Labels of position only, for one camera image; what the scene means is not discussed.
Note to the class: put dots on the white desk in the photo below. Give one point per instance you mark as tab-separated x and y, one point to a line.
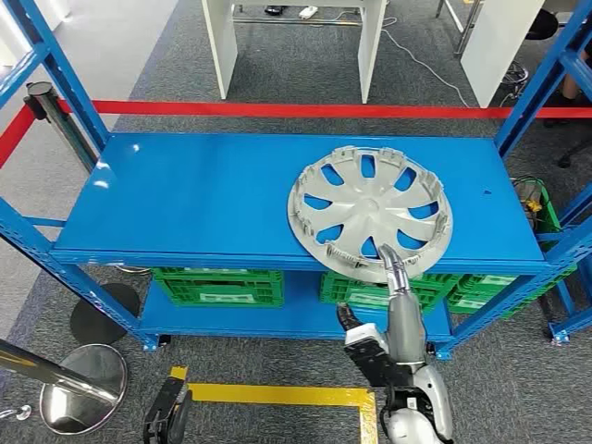
222	49

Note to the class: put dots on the small chrome fitting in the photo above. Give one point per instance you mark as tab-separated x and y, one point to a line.
20	412

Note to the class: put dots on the green plastic crate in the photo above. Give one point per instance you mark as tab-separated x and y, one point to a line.
351	294
222	288
481	288

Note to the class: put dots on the black round stool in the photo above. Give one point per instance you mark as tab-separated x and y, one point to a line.
541	24

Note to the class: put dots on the chrome stanchion with round base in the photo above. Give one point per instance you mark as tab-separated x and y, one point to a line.
83	392

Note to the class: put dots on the white power strip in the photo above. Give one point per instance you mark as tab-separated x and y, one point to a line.
308	11

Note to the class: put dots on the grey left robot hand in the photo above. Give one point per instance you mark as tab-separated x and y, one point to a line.
181	416

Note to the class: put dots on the black shoe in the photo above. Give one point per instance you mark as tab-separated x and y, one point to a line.
275	10

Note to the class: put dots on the steel table frame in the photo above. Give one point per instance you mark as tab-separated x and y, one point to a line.
468	27

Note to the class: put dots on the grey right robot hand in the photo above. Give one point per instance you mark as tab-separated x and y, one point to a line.
406	331

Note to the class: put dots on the dark stanchion post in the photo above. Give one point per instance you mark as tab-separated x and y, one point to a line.
60	122

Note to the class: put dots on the white desk panel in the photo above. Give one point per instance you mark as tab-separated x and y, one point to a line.
494	49

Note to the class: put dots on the blue metal shelf rack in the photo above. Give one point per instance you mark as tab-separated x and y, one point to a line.
208	196

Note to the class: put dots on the black round stanchion base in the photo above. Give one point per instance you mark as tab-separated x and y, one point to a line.
102	315

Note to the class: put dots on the person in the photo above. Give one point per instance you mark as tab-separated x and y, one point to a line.
571	89

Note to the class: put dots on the silver plastic wheel cover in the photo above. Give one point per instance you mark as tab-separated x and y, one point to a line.
370	211

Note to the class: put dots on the black chair base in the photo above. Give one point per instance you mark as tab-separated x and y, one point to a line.
566	160

